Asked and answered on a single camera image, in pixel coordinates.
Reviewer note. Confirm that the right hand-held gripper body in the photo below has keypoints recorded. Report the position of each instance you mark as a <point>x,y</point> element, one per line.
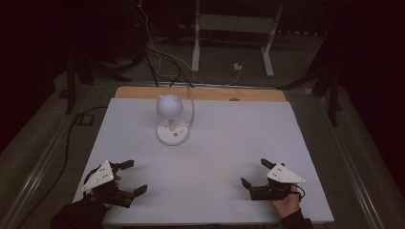
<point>280,175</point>

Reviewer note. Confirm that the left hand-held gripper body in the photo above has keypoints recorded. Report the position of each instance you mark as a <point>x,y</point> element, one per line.
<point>101,175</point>

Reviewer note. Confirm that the person's left hand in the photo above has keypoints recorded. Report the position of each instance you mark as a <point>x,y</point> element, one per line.
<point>116,179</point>

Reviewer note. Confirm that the person's right hand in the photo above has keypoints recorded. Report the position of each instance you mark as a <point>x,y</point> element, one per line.
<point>288,206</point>

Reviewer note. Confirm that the white table mat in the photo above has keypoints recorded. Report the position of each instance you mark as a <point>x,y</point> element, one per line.
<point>216,159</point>

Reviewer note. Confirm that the white round desk lamp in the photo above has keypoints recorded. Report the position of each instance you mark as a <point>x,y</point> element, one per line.
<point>170,108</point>

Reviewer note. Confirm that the wooden table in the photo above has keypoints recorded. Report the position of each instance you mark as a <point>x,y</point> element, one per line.
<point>203,93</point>

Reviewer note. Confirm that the black stand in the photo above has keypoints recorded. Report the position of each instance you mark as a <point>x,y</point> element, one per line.
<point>331,86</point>
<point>71,82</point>

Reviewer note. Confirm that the white power adapter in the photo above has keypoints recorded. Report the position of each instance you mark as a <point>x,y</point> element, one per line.
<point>237,66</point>

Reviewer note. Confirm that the grey metal stand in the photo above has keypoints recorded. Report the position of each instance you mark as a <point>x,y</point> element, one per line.
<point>235,24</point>

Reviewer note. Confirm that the grey metal floor rail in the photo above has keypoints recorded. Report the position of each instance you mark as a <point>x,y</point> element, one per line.
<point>35,178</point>
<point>350,165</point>

